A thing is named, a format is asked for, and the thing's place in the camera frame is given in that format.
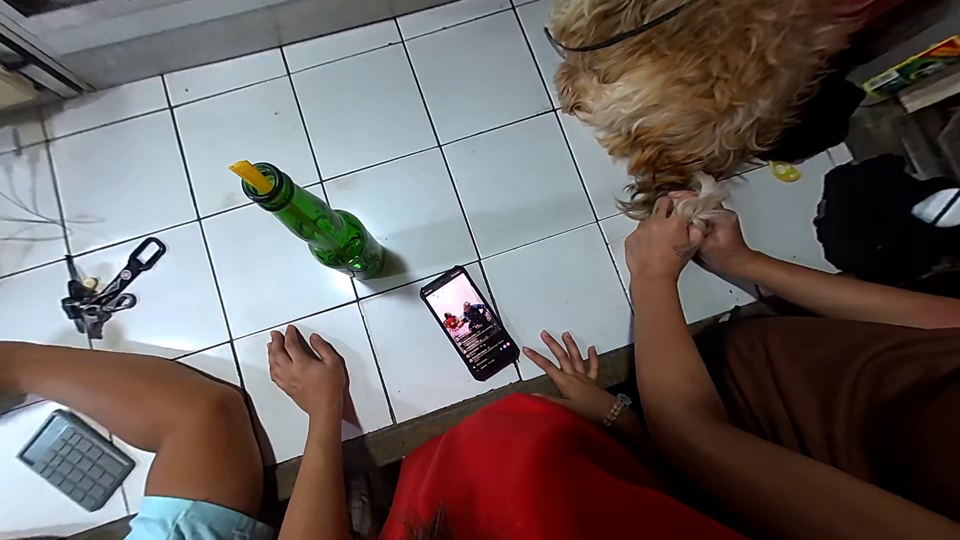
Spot curly tan dog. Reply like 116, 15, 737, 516
543, 0, 864, 226

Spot person's right forearm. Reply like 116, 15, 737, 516
603, 393, 665, 456

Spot metal door frame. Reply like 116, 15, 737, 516
0, 3, 95, 100

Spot person's left hand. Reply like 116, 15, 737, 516
268, 324, 348, 419

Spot yellow strip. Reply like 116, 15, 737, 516
228, 159, 276, 195

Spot person's legs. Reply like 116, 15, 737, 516
380, 393, 751, 540

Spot person's left forearm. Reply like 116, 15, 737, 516
279, 408, 351, 540

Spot grey calculator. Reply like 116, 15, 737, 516
17, 408, 138, 513

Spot person's right hand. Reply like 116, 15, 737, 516
522, 330, 621, 426

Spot black fabric bag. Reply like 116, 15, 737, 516
813, 154, 960, 283

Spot green yellow red packet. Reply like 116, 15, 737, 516
862, 35, 960, 99

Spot black cord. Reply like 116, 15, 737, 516
543, 0, 697, 54

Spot black smartphone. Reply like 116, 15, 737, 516
420, 265, 521, 382

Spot green glass bottle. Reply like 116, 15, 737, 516
241, 162, 387, 281

